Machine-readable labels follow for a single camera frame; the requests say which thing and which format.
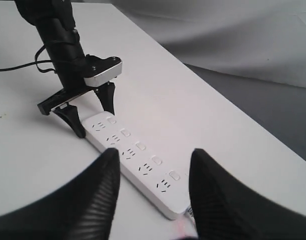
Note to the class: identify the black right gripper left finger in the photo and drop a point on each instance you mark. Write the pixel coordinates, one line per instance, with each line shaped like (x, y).
(83, 208)

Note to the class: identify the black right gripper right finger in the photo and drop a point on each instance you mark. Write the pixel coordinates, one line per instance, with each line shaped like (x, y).
(225, 208)

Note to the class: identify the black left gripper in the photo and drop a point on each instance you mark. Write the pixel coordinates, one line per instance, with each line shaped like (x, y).
(69, 70)

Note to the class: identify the white five-outlet power strip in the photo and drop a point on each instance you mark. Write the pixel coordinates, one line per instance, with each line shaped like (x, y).
(158, 181)

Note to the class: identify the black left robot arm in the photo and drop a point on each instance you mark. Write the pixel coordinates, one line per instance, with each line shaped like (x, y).
(56, 26)

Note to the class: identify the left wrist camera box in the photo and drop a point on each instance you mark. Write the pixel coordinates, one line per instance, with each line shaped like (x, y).
(99, 71)

